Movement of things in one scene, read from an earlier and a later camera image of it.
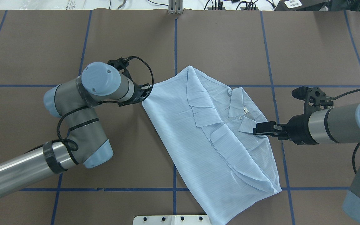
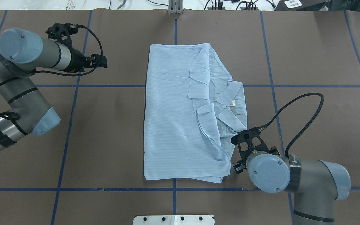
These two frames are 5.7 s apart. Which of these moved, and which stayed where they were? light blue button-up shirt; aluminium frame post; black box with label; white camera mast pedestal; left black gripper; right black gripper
Moved: light blue button-up shirt; left black gripper; right black gripper
Stayed: white camera mast pedestal; aluminium frame post; black box with label
